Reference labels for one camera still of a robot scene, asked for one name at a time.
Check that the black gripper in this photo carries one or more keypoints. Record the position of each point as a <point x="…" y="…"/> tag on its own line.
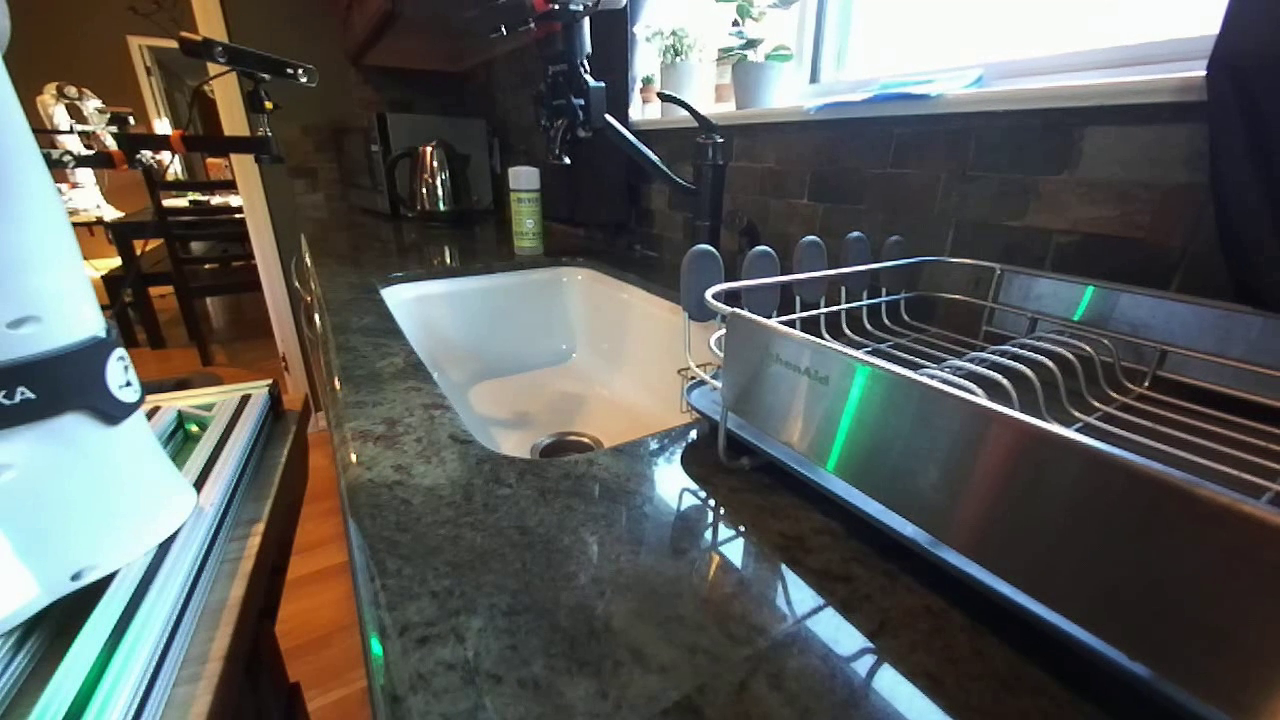
<point x="575" y="92"/>

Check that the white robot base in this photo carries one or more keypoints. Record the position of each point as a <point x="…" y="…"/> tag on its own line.
<point x="82" y="473"/>

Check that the large white plant pot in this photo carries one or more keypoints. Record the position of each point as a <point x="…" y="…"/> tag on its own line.
<point x="684" y="78"/>

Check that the green soap bottle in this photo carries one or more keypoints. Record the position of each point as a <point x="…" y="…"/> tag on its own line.
<point x="525" y="211"/>

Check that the small grey plant pot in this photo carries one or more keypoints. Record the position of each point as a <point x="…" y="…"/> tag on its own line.
<point x="760" y="80"/>

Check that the white kitchen sink basin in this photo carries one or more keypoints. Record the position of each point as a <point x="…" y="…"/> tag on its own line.
<point x="543" y="352"/>

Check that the wooden dining chair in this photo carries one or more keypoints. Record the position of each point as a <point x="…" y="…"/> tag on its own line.
<point x="199" y="217"/>

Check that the steel dish drying rack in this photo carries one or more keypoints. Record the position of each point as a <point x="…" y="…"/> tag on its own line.
<point x="1101" y="457"/>

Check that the dark window curtain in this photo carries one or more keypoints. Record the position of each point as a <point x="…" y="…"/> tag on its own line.
<point x="1246" y="144"/>

